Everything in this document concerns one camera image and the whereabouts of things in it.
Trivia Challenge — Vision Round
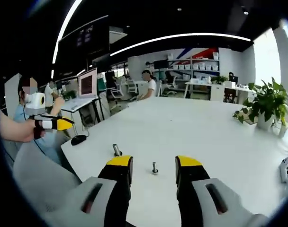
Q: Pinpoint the person's left hand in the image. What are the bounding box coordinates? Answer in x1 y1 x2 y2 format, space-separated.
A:
14 118 46 143

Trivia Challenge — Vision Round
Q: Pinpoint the white controller device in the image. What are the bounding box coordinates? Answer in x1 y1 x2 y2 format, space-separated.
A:
279 151 288 183

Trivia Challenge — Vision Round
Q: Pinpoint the grey mesh office chair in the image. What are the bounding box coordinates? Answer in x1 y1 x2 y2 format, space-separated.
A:
13 141 83 214

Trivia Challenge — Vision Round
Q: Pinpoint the white tilted desk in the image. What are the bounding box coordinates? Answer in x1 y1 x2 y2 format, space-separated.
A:
61 96 100 113

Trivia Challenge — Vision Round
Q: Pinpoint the large steel threaded stud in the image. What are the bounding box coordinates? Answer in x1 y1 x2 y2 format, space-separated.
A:
112 143 123 157

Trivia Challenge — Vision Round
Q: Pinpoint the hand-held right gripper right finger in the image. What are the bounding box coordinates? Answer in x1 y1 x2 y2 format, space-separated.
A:
174 155 269 227

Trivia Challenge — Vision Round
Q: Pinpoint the white ceiling light strip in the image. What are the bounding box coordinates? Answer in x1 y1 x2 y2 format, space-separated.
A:
109 33 252 57
52 0 84 64

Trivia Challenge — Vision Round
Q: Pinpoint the hanging black ceiling sign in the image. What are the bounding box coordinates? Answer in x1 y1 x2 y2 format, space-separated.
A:
58 15 110 61

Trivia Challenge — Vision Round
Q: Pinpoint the white storage desk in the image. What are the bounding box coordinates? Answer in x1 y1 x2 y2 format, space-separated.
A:
184 80 256 104

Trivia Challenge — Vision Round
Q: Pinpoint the white-framed monitor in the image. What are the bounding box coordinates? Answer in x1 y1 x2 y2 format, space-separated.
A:
77 68 99 99

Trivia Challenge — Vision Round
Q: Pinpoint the potted green plant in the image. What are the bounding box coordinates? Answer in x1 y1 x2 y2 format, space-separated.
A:
232 77 288 131

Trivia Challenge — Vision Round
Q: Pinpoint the shelf with white bins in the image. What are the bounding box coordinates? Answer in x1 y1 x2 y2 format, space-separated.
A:
167 53 221 81

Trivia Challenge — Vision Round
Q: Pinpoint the black shelf monitor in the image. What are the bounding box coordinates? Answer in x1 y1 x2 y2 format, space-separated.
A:
153 60 169 70

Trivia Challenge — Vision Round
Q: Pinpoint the black computer mouse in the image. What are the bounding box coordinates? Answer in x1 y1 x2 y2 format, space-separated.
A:
70 134 88 146

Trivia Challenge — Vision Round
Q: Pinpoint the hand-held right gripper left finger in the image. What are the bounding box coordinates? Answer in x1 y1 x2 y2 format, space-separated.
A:
45 155 134 227

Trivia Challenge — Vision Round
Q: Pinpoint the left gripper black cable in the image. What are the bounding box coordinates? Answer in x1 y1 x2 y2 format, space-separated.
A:
22 103 50 156

